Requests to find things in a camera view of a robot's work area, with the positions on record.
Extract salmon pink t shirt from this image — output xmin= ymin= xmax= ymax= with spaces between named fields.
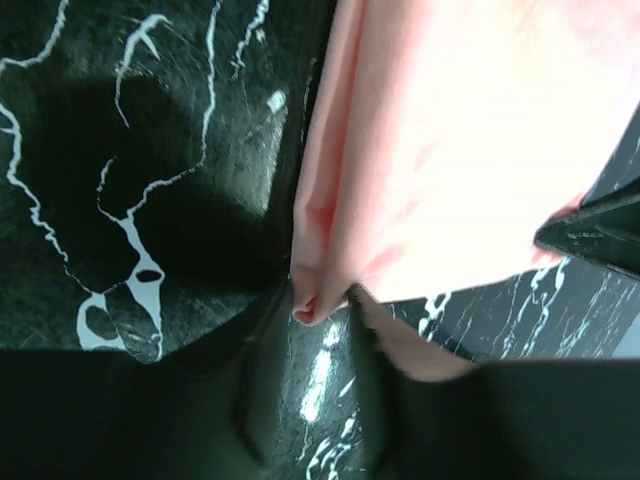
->
xmin=290 ymin=1 xmax=639 ymax=382

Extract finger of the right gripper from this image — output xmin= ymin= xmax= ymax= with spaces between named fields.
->
xmin=535 ymin=192 xmax=639 ymax=280

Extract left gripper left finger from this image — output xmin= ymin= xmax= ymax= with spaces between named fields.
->
xmin=1 ymin=287 xmax=291 ymax=479

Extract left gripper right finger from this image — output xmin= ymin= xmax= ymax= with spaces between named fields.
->
xmin=347 ymin=285 xmax=639 ymax=479

